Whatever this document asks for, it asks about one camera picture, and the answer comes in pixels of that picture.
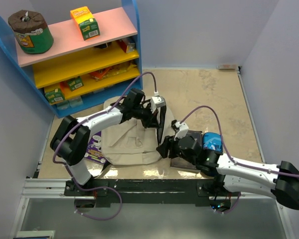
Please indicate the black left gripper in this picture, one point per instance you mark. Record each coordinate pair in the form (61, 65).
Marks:
(151, 119)

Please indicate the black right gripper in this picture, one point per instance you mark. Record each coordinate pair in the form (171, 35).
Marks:
(169, 143)

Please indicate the dark tale of two cities book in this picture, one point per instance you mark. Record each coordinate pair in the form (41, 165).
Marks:
(187, 150)

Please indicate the beige canvas backpack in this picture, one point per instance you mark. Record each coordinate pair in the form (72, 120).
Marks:
(127, 144)

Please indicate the purple treehouse paperback book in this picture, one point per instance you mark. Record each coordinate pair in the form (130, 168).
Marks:
(94, 152)

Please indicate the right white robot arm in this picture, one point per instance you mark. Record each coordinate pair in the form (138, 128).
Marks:
(233, 175)

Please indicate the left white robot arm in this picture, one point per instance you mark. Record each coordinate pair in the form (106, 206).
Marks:
(71, 139)

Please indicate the yellow snack bag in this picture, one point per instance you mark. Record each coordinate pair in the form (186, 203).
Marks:
(120, 68)

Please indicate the brown green toilet roll pack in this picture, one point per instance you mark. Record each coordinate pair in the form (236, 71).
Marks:
(31, 31)

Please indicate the blue pencil case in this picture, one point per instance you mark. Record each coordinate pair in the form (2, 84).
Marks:
(212, 141)

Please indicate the orange snack packet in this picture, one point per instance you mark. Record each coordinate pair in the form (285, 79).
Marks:
(99, 74)

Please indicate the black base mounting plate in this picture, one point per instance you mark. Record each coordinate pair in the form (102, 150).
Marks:
(197, 192)

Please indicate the red white small box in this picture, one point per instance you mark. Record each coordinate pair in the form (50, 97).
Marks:
(126, 44)

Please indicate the green sponge box middle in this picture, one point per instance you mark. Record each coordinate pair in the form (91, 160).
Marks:
(74, 83)

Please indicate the blue wooden shelf unit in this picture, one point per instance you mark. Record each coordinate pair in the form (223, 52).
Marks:
(71, 56)

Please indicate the black object on shelf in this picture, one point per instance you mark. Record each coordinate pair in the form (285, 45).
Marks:
(103, 46)

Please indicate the green sponge box left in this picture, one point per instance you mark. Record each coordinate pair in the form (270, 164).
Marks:
(54, 95)

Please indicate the orange green sponge box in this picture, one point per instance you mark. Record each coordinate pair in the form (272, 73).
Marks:
(86, 23)

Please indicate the small white orange label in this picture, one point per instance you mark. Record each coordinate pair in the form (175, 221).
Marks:
(228, 67)

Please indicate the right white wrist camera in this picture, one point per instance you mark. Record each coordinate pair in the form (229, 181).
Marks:
(180, 128)

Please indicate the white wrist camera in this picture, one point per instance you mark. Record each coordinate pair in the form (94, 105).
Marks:
(157, 102)
(180, 128)

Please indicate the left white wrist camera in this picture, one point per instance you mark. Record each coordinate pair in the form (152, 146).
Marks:
(157, 102)

